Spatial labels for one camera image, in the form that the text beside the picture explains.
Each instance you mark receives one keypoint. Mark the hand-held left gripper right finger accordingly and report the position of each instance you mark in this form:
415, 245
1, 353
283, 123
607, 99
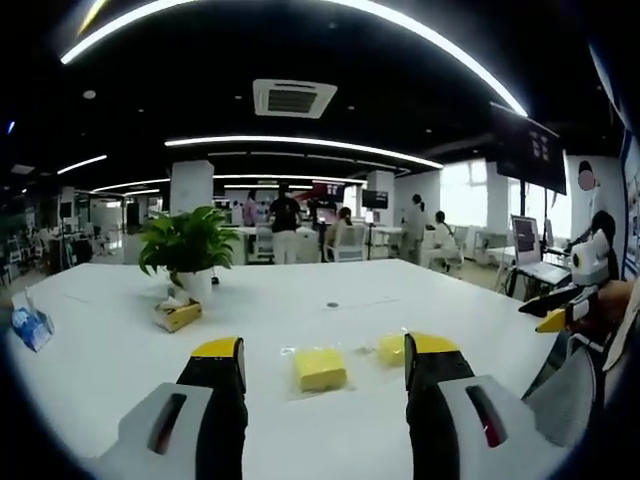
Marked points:
460, 415

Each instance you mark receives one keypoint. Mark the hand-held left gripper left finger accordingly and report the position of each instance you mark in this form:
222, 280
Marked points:
150, 415

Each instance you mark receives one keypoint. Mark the short ceiling light strip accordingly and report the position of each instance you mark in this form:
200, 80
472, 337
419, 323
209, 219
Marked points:
82, 164

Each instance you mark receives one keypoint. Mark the long curved ceiling light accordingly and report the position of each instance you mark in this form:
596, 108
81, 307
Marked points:
450, 47

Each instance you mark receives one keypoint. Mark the hanging black screen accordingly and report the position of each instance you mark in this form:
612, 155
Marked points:
532, 150

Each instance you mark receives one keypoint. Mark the clear plastic wrapper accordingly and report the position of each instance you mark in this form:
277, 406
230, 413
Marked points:
360, 350

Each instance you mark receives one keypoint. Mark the yellow tissue box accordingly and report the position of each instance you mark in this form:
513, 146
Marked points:
177, 315

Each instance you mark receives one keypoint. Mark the blue tissue pack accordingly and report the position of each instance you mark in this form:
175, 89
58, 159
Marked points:
30, 327

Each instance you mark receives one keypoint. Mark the grey mesh office chair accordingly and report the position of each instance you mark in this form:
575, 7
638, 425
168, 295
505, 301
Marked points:
570, 395

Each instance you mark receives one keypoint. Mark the green potted plant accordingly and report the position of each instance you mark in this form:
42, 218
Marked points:
187, 240

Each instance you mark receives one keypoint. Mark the white office chair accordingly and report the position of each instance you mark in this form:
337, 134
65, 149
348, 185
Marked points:
350, 245

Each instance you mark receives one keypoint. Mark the person's white sleeve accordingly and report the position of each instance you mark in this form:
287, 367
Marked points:
622, 340

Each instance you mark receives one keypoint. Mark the ceiling air vent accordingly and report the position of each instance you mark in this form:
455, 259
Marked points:
294, 97

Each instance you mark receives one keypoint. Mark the yellow silicone block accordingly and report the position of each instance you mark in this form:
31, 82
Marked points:
320, 367

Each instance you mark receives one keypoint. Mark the open laptop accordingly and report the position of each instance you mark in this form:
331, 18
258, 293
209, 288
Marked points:
532, 250

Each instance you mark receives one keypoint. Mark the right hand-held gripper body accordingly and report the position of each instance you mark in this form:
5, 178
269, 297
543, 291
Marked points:
592, 257

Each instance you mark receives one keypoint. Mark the person's right hand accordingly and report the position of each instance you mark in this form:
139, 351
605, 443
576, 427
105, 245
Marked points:
616, 300

